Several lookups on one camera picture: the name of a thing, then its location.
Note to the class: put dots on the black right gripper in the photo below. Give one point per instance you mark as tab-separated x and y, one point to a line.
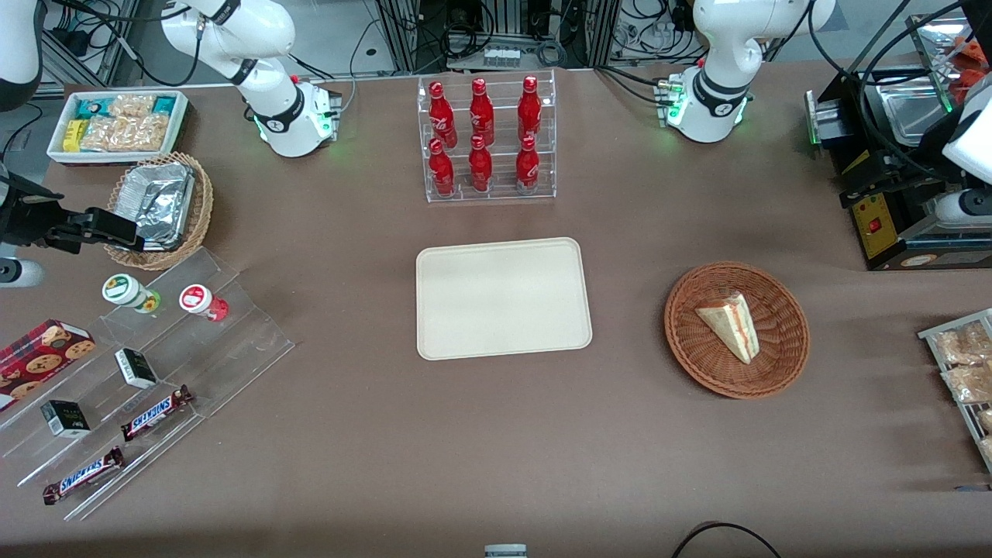
29	218

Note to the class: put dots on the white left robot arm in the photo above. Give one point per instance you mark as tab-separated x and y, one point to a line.
711	102

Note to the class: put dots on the light tan wicker basket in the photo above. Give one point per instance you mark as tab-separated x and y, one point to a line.
201	209

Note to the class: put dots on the cream rectangular serving tray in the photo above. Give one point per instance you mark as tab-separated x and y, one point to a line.
504	298

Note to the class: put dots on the wrapped triangular sandwich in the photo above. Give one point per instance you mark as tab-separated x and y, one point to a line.
728	322

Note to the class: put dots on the brown round wicker basket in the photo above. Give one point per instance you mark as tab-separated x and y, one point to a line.
779	341

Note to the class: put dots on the tray of packaged snacks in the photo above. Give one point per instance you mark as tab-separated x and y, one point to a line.
930	335

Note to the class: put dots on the green lid yogurt cup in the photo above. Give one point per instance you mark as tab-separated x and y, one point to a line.
125	291

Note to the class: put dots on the aluminium foil container stack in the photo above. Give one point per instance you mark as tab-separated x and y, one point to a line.
163	201

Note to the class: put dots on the yellow snack packet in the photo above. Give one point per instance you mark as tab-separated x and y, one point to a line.
73	136

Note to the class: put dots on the clear bag of crackers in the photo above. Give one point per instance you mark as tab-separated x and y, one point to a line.
132	105
128	133

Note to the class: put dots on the red lid yogurt cup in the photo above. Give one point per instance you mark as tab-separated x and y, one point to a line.
198	300

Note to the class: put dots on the teal snack packet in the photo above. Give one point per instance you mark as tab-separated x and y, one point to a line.
164	104
94	107

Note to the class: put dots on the red chocolate cookie box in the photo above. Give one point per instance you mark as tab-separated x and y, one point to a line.
39	356

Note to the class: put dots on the white rectangular snack bin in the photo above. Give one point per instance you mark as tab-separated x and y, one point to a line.
180	132

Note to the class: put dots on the small black carton box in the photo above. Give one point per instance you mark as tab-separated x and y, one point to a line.
65	419
136	368

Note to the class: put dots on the clear acrylic stepped display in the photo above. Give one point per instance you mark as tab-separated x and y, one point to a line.
232	341

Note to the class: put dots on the Snickers chocolate bar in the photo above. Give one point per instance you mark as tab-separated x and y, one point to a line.
81	476
155	414

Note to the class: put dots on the red cola bottle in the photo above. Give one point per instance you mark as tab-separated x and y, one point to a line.
481	110
529	108
480	167
442	172
527	167
442	112

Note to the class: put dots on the clear acrylic bottle rack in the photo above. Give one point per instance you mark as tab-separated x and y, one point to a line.
500	186

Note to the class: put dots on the white power strip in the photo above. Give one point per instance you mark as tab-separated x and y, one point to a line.
501	57

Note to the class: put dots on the small grey white object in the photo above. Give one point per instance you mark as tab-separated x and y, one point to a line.
505	551

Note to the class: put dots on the black sealing machine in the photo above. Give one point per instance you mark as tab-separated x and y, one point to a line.
880	182

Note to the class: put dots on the clear bag of biscuits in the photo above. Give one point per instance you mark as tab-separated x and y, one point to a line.
965	345
970	384

